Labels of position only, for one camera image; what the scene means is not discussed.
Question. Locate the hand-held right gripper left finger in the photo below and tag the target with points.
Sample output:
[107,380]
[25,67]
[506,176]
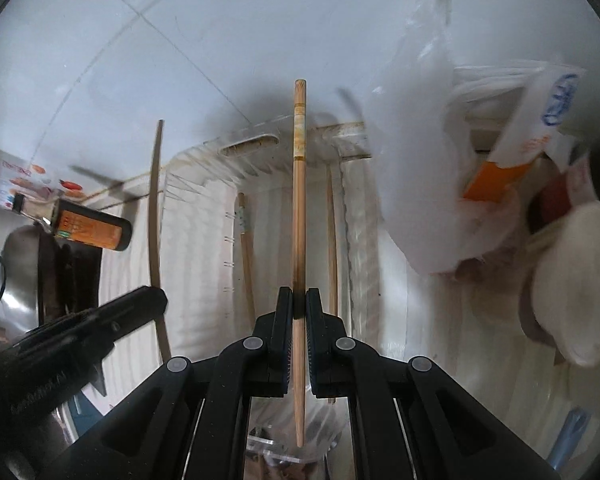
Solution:
[285,360]

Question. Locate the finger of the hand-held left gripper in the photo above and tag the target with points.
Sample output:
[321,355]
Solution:
[120,312]

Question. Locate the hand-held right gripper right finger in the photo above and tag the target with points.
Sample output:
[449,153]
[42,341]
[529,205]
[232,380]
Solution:
[312,360]

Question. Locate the bamboo chopstick with banded end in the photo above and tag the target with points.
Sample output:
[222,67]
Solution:
[299,210]

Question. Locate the white plastic storage basket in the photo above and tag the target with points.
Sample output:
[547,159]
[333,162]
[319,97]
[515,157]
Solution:
[275,200]

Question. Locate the dark sauce bottle orange label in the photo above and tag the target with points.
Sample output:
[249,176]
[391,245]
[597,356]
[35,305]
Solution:
[87,230]

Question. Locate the plain bamboo chopstick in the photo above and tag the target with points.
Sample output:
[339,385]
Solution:
[332,260]
[154,220]

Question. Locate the metal pot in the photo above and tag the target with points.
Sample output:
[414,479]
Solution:
[22,270]

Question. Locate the bamboo chopstick with grey print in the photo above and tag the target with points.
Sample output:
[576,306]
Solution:
[247,260]

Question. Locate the printed food sheet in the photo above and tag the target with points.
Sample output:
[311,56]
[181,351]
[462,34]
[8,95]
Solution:
[30,180]

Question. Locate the white plastic bag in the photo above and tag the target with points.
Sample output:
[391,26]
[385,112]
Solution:
[420,170]

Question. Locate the blue plastic piece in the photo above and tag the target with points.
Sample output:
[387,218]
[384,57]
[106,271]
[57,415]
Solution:
[572,437]

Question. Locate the white round bowl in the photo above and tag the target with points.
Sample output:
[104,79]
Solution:
[575,285]

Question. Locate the white and orange packet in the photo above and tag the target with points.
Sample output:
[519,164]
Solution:
[525,135]

